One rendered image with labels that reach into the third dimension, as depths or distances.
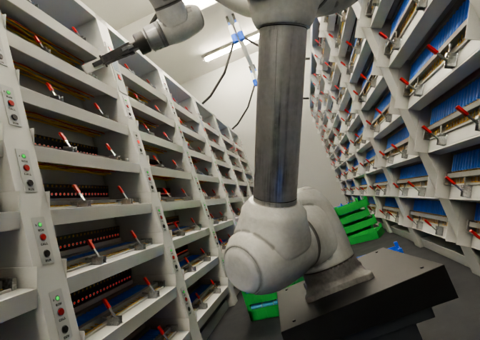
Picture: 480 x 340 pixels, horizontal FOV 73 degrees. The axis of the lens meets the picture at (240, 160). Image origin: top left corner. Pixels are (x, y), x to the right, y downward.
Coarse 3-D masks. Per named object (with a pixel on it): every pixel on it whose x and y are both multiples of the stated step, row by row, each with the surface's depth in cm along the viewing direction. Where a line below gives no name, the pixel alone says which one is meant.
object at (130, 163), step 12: (36, 156) 94; (48, 156) 98; (60, 156) 103; (72, 156) 108; (84, 156) 114; (96, 156) 121; (108, 156) 155; (120, 156) 154; (132, 156) 153; (48, 168) 118; (60, 168) 119; (72, 168) 123; (84, 168) 141; (96, 168) 120; (108, 168) 127; (120, 168) 136; (132, 168) 145
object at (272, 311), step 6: (246, 306) 165; (270, 306) 159; (276, 306) 158; (252, 312) 164; (258, 312) 162; (264, 312) 161; (270, 312) 159; (276, 312) 158; (252, 318) 164; (258, 318) 162; (264, 318) 161
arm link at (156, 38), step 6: (150, 24) 110; (156, 24) 110; (144, 30) 109; (150, 30) 109; (156, 30) 109; (150, 36) 109; (156, 36) 110; (162, 36) 110; (150, 42) 110; (156, 42) 110; (162, 42) 111; (156, 48) 112; (162, 48) 114
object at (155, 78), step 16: (144, 80) 234; (160, 80) 232; (160, 128) 228; (176, 128) 226; (160, 160) 226; (176, 160) 223; (192, 176) 220; (176, 192) 221; (192, 192) 219; (192, 208) 218; (208, 240) 213; (208, 272) 211; (224, 272) 210
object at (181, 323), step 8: (152, 320) 143; (160, 320) 142; (168, 320) 142; (176, 320) 141; (184, 320) 140; (144, 328) 140; (152, 328) 143; (160, 328) 126; (168, 328) 138; (176, 328) 139; (184, 328) 140; (128, 336) 128; (136, 336) 131; (144, 336) 132; (152, 336) 131; (160, 336) 129; (168, 336) 135; (176, 336) 134; (184, 336) 134
